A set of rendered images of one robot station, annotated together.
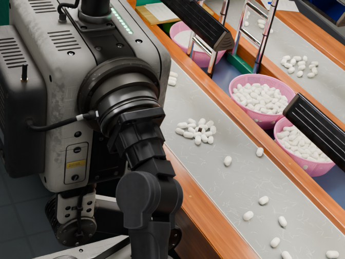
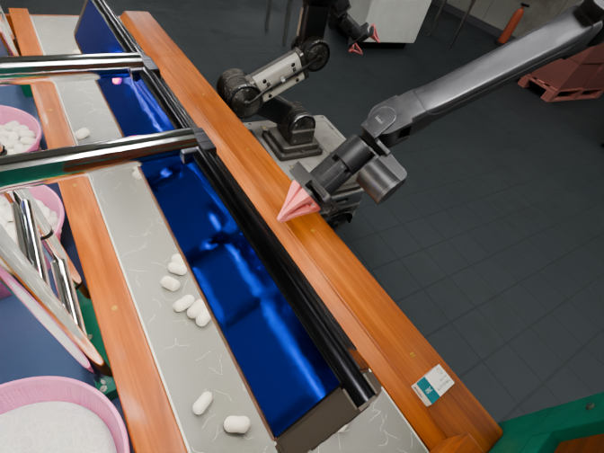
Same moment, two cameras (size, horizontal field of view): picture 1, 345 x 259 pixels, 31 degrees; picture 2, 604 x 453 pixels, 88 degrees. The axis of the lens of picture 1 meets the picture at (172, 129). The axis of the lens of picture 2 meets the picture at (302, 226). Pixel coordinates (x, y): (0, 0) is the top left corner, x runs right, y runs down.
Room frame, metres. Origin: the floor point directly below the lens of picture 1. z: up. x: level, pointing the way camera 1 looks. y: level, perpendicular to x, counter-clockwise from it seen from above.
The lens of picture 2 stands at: (2.34, 0.20, 1.28)
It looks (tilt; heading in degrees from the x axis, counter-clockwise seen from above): 47 degrees down; 172
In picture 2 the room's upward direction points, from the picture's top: 17 degrees clockwise
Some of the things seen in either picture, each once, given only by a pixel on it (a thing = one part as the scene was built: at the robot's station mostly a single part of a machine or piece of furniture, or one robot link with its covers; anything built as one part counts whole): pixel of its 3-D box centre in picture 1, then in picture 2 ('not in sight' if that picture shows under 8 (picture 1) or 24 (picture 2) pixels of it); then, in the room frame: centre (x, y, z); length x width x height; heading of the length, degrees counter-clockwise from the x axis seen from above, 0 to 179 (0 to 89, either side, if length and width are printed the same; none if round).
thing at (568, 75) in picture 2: not in sight; (570, 55); (-2.45, 3.66, 0.40); 1.40 x 0.96 x 0.80; 126
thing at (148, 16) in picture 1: (174, 11); not in sight; (2.53, 0.09, 0.77); 0.33 x 0.15 x 0.01; 128
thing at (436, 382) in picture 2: not in sight; (432, 385); (2.17, 0.51, 0.77); 0.06 x 0.04 x 0.02; 128
